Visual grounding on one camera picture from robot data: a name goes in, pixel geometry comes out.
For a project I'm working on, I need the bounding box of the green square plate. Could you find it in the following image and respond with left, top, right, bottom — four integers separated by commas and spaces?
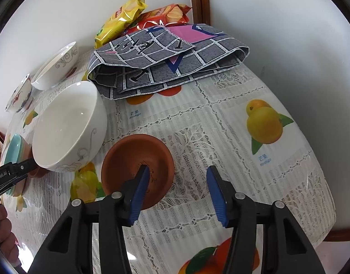
1, 133, 21, 197

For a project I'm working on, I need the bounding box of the fruit print tablecloth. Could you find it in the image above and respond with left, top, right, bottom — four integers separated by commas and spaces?
0, 50, 336, 274

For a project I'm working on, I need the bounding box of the yellow snack bag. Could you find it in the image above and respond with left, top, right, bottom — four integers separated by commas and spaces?
94, 0, 149, 49

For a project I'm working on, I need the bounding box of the brown wooden baseboard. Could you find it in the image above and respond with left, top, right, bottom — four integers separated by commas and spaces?
324, 225, 350, 242

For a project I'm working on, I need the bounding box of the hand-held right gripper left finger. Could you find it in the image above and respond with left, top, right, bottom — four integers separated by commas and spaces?
27, 166, 151, 274

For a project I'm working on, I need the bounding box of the teal square plate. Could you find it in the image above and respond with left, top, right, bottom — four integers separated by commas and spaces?
8, 136, 25, 197

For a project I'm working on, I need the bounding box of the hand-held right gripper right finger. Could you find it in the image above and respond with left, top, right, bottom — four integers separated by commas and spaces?
206, 165, 325, 274

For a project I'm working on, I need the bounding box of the blue floral footed bowl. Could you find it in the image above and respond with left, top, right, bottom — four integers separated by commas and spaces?
5, 73, 33, 113

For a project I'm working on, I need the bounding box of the large white bowl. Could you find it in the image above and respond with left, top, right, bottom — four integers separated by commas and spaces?
31, 42, 79, 91

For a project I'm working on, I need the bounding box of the pink square plate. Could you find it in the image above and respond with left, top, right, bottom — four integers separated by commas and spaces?
15, 143, 33, 198

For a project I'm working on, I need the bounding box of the red snack bag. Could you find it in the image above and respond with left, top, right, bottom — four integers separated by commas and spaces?
126, 3, 192, 35

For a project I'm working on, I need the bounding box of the grey checked folded cloth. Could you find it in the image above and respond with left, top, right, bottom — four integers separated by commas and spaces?
88, 23, 251, 100

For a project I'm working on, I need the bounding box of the person's left hand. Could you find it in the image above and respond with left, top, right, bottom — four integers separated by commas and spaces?
0, 204, 20, 267

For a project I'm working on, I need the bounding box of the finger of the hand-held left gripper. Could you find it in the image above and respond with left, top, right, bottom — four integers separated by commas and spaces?
19, 160, 39, 177

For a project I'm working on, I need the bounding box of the white patterned bowl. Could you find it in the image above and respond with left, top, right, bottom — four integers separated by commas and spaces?
32, 81, 108, 172

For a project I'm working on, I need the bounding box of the small brown bowl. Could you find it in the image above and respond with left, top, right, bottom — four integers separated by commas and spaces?
28, 166, 48, 179
101, 134, 175, 210

